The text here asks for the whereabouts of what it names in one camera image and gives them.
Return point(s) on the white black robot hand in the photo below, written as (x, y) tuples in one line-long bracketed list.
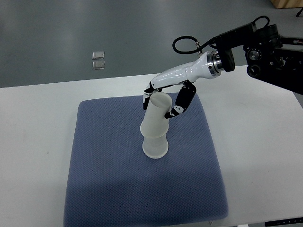
[(208, 66)]

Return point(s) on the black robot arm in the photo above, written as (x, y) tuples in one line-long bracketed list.
[(266, 58)]

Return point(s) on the wooden furniture corner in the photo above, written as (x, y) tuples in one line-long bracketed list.
[(287, 4)]

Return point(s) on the white paper cup on mat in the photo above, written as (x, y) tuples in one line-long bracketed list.
[(155, 148)]

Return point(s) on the upper metal floor plate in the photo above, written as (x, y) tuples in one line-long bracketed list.
[(98, 55)]

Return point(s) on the black object at table edge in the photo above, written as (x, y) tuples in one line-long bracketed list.
[(290, 221)]

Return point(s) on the white paper cup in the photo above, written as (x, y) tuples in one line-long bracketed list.
[(155, 148), (154, 124)]

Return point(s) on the blue quilted cushion mat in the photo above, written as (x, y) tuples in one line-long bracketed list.
[(112, 183)]

